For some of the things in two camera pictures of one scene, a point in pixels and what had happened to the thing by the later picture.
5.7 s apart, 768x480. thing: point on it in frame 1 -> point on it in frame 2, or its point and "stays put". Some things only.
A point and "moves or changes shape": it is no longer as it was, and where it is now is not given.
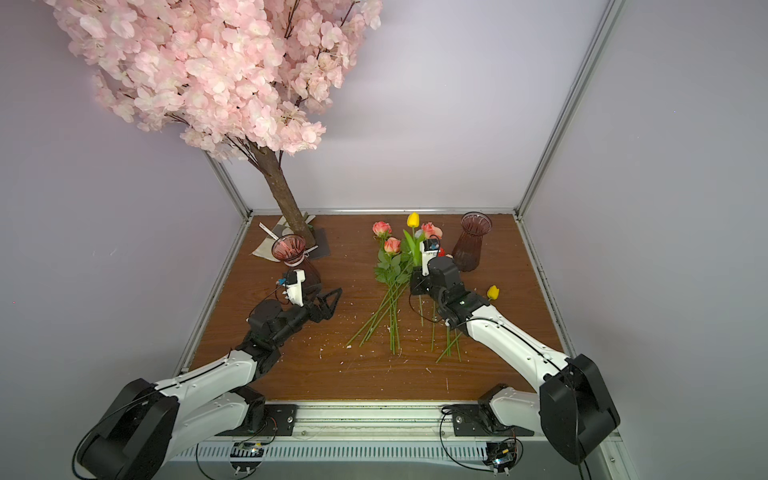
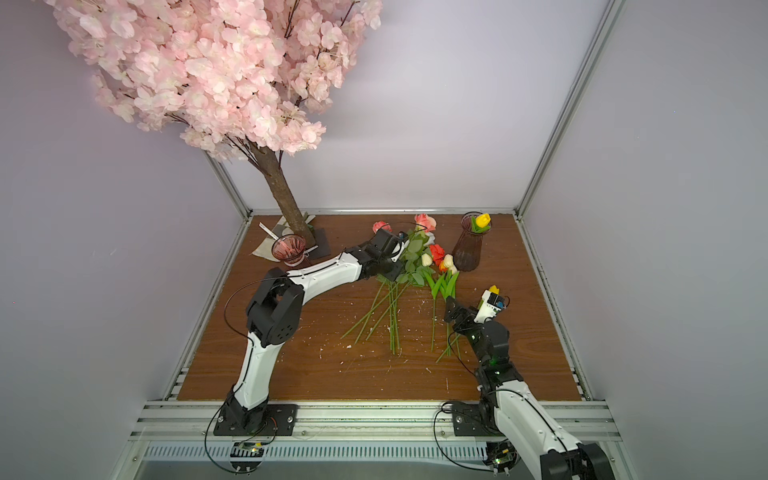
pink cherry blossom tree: [249, 76] stays put
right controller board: [501, 456] stays put
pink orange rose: [431, 230] moves or changes shape
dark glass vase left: [290, 249] stays put
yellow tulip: [413, 221] -> [483, 220]
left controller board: [246, 456] stays put
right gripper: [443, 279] -> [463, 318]
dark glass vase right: [467, 247] stays put
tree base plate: [322, 249] stays put
